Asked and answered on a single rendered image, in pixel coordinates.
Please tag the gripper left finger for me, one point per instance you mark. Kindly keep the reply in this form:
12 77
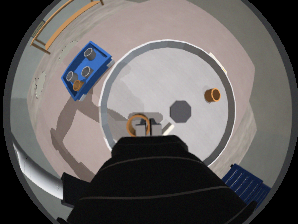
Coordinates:
141 128

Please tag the grey metal sleeve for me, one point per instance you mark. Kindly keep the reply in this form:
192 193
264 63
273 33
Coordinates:
90 54
87 71
72 77

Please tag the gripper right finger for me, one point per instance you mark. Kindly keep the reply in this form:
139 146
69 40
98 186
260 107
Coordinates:
155 127

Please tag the bronze bushing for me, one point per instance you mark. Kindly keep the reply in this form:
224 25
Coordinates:
212 98
77 85
131 130

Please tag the grey round turntable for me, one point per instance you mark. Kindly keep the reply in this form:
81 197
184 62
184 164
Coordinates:
166 80

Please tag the blue crate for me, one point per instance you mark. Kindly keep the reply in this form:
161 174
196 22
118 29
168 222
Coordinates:
77 65

